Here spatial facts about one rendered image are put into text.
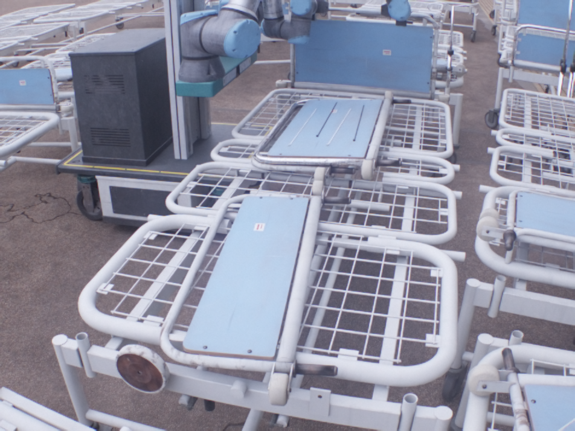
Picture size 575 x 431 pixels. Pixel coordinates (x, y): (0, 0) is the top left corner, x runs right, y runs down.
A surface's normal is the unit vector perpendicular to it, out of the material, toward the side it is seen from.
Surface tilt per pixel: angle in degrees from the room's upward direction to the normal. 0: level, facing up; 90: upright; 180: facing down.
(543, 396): 5
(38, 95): 90
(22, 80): 90
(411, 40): 90
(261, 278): 1
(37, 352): 0
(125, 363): 90
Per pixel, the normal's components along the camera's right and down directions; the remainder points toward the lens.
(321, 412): -0.26, 0.45
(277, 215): -0.04, -0.88
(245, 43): 0.73, 0.37
